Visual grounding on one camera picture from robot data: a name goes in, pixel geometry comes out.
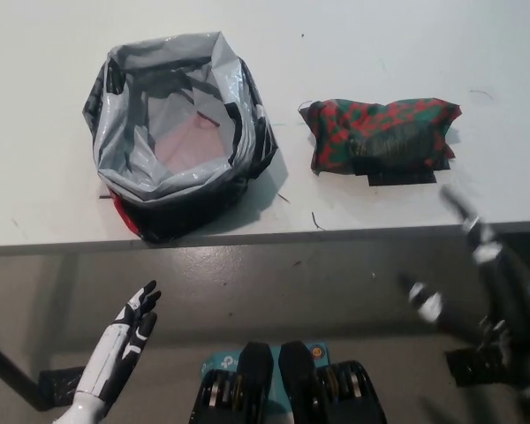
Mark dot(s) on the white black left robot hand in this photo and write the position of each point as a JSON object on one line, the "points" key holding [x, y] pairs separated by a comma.
{"points": [[115, 349]]}

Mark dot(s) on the black grey plastic bag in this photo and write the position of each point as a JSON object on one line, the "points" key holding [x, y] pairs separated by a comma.
{"points": [[115, 132]]}

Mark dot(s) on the red green patterned cloth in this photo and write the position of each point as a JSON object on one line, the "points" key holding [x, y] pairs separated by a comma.
{"points": [[380, 128]]}

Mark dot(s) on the teal router box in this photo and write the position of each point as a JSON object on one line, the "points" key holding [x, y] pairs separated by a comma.
{"points": [[214, 360]]}

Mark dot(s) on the black table leg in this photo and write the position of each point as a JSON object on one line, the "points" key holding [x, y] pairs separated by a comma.
{"points": [[13, 371]]}

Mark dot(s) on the pink flat item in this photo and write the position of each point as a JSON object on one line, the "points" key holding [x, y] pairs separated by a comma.
{"points": [[190, 141]]}

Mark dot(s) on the black tape patch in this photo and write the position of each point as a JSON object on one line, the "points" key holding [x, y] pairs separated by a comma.
{"points": [[402, 177]]}

